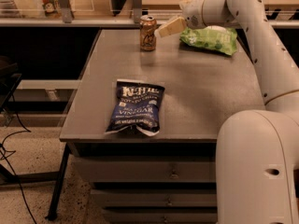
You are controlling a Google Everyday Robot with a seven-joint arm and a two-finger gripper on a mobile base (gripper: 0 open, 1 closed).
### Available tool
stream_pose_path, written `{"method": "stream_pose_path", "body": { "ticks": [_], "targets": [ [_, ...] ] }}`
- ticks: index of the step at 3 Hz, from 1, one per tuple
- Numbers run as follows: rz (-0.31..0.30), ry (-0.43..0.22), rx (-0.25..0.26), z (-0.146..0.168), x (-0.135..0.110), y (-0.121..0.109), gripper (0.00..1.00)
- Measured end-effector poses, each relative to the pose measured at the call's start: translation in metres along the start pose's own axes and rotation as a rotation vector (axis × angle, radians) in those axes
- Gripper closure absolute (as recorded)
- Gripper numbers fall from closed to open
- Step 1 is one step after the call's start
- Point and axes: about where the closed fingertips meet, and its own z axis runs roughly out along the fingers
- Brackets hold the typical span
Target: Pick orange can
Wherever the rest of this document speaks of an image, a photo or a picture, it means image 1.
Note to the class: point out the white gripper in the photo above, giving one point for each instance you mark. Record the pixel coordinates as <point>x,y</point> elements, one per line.
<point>192,17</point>

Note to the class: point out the orange soda can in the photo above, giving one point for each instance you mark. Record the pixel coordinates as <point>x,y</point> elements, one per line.
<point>147,37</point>

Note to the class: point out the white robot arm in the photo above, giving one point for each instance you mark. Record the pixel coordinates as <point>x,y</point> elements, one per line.
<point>257,151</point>

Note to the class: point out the grey metal rail shelf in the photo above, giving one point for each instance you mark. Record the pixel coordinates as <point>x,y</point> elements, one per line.
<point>100,11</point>

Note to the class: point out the blue kettle chip bag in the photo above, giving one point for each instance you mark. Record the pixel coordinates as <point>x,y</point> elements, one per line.
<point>138,105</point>

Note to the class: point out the black table leg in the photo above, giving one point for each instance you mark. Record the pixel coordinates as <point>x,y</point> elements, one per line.
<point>52,214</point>

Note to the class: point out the grey drawer cabinet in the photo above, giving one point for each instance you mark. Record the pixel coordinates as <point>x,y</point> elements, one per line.
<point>168,178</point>

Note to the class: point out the clear plastic bag with label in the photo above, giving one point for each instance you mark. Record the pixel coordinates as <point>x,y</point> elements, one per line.
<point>38,8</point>

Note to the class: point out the green chip bag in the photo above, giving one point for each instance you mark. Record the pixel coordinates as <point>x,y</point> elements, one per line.
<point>214,38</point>

